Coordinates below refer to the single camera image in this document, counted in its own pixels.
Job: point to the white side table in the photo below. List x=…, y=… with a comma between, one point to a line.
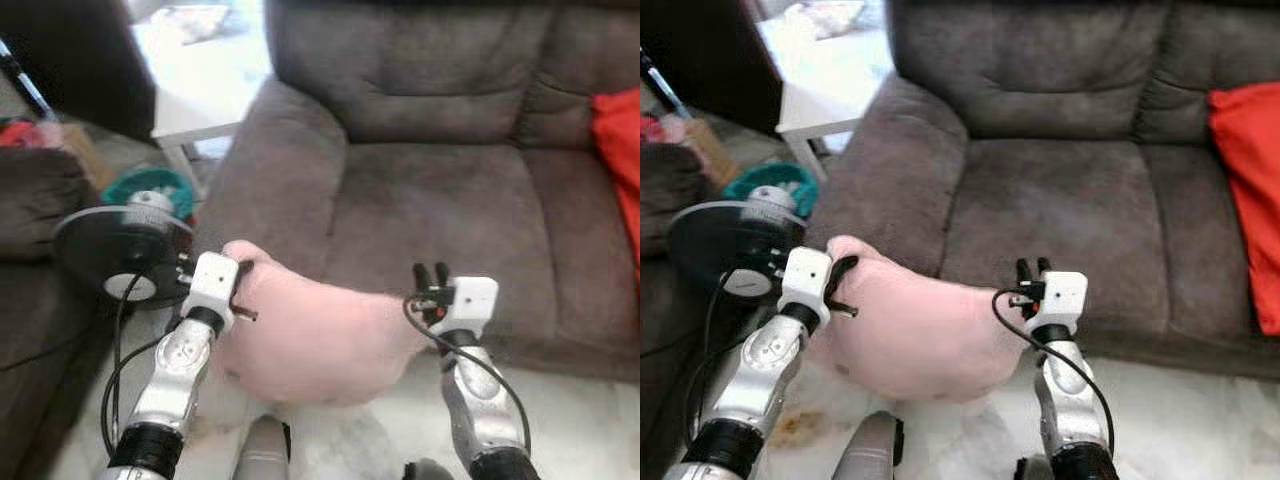
x=830, y=110
x=205, y=105

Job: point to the pink cat face pillow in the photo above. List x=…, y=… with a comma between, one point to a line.
x=920, y=340
x=320, y=340

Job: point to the brown fabric sofa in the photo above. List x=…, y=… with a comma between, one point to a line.
x=35, y=200
x=1060, y=200
x=440, y=200
x=665, y=190

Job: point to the black floor fan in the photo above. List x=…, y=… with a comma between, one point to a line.
x=110, y=245
x=720, y=245

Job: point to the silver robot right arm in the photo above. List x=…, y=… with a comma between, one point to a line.
x=478, y=400
x=1065, y=400

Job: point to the brown cardboard box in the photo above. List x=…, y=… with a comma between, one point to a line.
x=85, y=150
x=712, y=150

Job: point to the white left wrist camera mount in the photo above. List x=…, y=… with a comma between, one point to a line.
x=805, y=280
x=210, y=285

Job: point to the grey robot leg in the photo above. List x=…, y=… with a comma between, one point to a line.
x=870, y=445
x=1035, y=470
x=262, y=450

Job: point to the red and pink heap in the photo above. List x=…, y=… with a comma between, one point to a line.
x=665, y=128
x=25, y=133

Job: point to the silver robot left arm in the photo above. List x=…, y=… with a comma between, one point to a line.
x=755, y=385
x=185, y=370

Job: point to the black and white pole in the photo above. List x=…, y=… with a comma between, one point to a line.
x=665, y=88
x=25, y=85

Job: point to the grey robot right leg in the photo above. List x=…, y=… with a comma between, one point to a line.
x=1035, y=470

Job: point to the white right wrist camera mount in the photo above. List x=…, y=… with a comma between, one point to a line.
x=470, y=300
x=1060, y=295

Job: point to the teal plastic basket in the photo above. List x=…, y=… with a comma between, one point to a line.
x=120, y=190
x=745, y=185

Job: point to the grey robot left leg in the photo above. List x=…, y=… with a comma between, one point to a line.
x=870, y=445
x=262, y=450

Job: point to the dark brown wooden door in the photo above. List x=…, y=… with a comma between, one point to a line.
x=710, y=50
x=80, y=60

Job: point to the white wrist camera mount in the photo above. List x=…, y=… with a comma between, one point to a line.
x=210, y=285
x=805, y=280
x=1060, y=295
x=470, y=300

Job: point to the red cushion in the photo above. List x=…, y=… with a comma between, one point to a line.
x=618, y=150
x=1250, y=180

